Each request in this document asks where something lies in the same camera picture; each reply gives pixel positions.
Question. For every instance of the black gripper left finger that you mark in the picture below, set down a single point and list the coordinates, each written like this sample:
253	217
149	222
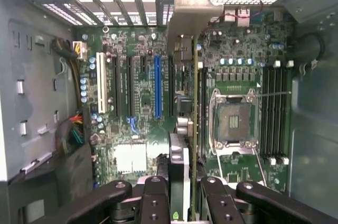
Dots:
155	203

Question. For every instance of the blue expansion slot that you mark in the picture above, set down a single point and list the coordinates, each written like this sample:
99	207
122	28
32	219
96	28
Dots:
157	86

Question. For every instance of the black fan shroud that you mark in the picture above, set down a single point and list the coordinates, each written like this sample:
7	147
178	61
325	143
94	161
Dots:
76	171

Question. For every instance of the CPU socket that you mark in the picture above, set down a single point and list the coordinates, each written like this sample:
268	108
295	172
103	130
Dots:
233	121

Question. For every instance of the white expansion slot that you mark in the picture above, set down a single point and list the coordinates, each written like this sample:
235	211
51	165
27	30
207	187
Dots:
101	84

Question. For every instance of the silver chipset heatsink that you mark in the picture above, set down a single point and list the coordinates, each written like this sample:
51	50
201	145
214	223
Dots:
130	158

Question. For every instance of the metal socket cover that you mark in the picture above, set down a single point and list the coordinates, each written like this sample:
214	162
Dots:
237	166

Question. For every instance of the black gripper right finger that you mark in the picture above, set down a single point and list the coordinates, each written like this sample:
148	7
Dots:
219	205

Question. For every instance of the green motherboard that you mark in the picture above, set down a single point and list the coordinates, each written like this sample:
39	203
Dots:
140	97

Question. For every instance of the open black PC case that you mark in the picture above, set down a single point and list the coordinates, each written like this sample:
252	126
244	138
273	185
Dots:
311	129

